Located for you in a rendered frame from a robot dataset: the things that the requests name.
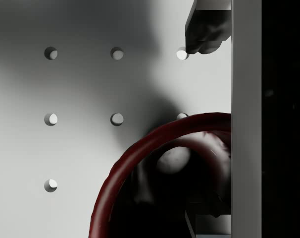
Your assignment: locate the red mug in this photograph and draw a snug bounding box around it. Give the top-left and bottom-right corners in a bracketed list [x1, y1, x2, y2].
[88, 113, 232, 238]

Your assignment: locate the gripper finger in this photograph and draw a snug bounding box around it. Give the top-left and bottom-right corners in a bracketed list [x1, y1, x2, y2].
[185, 194, 232, 238]
[184, 0, 232, 55]

